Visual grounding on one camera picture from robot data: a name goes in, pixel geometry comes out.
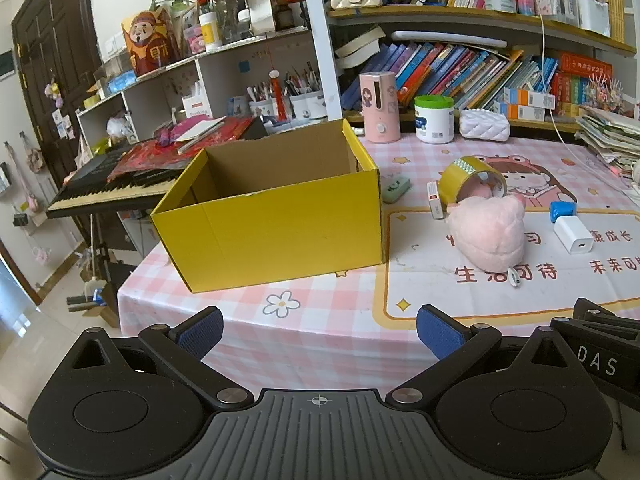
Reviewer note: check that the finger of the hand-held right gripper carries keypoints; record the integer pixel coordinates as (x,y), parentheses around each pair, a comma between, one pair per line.
(605,316)

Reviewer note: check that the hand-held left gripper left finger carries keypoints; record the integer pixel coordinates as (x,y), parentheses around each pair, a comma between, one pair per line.
(202,332)

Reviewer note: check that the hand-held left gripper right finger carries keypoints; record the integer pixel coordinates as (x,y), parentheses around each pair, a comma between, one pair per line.
(440,332)

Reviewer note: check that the white charger adapter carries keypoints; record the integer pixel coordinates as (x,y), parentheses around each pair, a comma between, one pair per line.
(572,235)

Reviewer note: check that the pink plush toy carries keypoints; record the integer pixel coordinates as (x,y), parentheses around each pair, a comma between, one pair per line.
(487,232)

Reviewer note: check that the small blue plastic item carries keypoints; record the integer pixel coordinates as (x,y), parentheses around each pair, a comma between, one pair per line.
(561,211)

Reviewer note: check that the yellow cardboard box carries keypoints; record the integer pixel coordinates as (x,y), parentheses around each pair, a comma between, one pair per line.
(280,230)

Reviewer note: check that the small white box red label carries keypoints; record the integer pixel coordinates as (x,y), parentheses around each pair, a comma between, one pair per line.
(436,202)

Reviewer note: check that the mint green small plastic item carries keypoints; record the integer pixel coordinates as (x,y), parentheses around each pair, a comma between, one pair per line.
(396,189)

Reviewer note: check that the yellow tape roll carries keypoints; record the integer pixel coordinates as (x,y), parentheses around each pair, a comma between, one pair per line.
(462,177)

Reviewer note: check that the pink checked tablecloth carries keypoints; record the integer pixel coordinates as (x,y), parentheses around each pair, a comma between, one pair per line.
(300,325)

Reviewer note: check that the black keyboard stand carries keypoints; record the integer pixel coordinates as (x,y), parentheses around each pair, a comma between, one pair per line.
(102,255)

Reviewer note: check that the black keyboard piano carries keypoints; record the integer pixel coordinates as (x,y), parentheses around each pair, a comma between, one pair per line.
(110,187)

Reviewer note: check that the stack of papers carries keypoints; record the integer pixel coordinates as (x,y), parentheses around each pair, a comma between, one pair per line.
(607,135)

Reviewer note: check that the red patterned cloth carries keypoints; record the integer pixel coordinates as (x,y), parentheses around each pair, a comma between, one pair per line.
(150,155)

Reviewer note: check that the magenta cloth pouch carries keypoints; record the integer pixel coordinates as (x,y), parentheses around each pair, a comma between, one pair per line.
(170,132)

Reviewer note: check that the white notebook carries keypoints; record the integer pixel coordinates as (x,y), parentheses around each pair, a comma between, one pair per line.
(200,129)

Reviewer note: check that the white jar green lid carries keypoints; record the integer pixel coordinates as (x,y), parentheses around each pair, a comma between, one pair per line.
(434,122)

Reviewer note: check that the flat black box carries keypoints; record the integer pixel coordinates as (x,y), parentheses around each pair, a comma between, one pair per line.
(255,129)

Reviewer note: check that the white quilted pouch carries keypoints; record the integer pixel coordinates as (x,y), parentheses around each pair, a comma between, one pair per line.
(484,124)

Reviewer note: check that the crumpled plastic bag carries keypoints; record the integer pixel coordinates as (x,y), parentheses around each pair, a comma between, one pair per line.
(120,127)

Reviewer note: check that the orange white medicine boxes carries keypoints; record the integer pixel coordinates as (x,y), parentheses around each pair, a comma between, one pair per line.
(522,105)

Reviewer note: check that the white paper bag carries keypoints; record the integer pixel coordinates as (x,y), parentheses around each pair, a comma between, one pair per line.
(195,102)

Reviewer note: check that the pink cylindrical humidifier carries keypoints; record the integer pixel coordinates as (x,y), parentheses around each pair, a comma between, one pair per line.
(380,110)

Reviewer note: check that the white pen holder cup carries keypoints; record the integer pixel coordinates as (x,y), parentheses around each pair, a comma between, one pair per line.
(307,106)
(261,109)

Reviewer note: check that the hanging small bag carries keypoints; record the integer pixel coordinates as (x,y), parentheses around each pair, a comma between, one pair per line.
(34,157)

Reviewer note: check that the white cubby shelf unit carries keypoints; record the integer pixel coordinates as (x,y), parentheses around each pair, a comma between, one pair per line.
(220,72)

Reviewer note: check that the red fortune god paper box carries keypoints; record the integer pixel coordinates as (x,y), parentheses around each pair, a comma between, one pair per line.
(147,42)

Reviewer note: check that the lying white books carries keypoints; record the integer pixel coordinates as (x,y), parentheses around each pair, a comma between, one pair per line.
(357,47)

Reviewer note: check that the white bottle yellow label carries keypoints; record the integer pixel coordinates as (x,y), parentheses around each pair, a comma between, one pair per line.
(210,32)

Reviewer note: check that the white desk organiser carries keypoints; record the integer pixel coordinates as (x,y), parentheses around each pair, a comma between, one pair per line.
(592,15)

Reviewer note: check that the dark wooden door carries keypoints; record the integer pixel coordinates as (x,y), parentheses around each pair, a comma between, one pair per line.
(50,50)

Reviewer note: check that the wooden bookshelf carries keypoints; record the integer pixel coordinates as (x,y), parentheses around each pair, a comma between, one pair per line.
(425,11)

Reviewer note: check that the white ribbon holder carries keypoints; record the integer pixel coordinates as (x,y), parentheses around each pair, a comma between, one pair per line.
(261,7)

